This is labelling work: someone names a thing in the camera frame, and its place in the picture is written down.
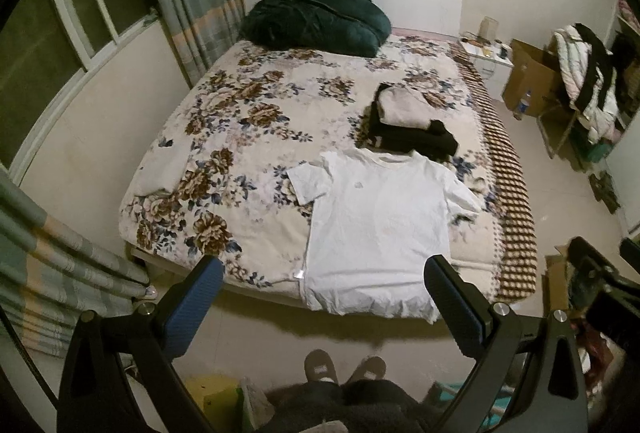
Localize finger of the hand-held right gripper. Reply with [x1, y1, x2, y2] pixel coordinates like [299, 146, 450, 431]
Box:
[569, 236, 620, 281]

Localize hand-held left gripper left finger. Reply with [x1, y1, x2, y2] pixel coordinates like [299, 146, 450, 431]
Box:
[56, 256, 226, 433]

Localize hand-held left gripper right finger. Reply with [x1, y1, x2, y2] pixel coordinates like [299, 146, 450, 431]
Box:
[423, 254, 589, 433]

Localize white t-shirt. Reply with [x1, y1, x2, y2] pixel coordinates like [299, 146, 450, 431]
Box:
[286, 148, 483, 325]

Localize chair with clothes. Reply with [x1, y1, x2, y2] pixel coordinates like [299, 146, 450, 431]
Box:
[550, 23, 625, 144]

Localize small cardboard box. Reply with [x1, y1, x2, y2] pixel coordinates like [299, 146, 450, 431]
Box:
[544, 242, 577, 315]

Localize dark floor item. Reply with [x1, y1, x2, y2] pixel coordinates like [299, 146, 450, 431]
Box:
[589, 172, 622, 214]

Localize yellow box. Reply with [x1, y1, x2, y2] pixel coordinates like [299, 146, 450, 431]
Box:
[184, 375, 242, 433]

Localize person's grey slipper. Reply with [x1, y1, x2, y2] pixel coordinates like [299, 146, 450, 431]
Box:
[304, 349, 341, 385]
[349, 355, 387, 385]

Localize green bin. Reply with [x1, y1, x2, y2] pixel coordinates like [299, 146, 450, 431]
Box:
[581, 138, 617, 172]

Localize wooden chair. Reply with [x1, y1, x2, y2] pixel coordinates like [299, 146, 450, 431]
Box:
[537, 105, 585, 160]

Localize white folded cloth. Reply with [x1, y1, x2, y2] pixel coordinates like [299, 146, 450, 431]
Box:
[134, 140, 195, 196]

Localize person's dark trousers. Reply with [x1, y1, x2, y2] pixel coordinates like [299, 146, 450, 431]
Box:
[260, 377, 432, 433]

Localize black patterned garment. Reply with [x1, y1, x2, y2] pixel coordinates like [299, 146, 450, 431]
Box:
[361, 83, 460, 161]

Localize floral blanket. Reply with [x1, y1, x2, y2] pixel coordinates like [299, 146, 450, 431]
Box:
[118, 35, 541, 309]

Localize large cardboard box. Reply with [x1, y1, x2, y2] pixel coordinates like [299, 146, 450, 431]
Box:
[501, 38, 567, 118]

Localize cream folded garment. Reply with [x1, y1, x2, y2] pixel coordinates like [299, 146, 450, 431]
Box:
[376, 86, 437, 126]

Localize white nightstand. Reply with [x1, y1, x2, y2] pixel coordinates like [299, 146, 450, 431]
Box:
[457, 33, 516, 102]

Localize white wardrobe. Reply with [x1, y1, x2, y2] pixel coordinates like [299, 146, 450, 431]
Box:
[611, 0, 640, 236]

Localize white bed headboard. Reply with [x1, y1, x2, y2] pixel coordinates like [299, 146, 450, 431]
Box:
[241, 0, 465, 40]

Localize dark green quilt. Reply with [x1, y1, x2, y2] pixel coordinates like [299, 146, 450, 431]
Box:
[239, 0, 392, 58]

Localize white framed window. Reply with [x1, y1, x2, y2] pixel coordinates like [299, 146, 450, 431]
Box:
[0, 0, 162, 186]

